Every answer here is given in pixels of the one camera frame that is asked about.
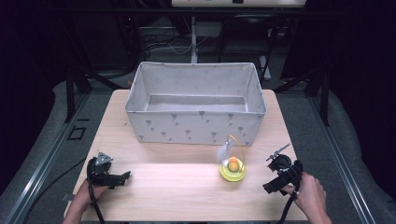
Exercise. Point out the grey printed fabric storage box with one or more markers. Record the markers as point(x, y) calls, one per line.
point(193, 127)

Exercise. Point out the aluminium floor rail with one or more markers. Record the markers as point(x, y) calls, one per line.
point(342, 161)
point(46, 161)

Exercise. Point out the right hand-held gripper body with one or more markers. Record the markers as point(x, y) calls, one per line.
point(286, 171)

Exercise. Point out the grey tape piece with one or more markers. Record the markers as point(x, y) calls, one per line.
point(67, 196)

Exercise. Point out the black chair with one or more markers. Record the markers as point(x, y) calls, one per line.
point(246, 40)

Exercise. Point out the white metal pole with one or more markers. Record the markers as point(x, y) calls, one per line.
point(194, 40)

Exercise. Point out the yellow cat toy with feather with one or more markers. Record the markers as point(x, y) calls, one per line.
point(233, 174)

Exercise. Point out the person's left hand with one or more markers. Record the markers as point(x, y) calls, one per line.
point(85, 194)

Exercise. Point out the black tape strip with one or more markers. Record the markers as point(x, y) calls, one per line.
point(83, 119)

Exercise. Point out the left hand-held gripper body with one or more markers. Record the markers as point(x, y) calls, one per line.
point(101, 174)

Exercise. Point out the person's right hand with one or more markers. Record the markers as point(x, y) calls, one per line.
point(308, 191)

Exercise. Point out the black metal stand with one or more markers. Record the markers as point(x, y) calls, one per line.
point(323, 99)
point(71, 93)

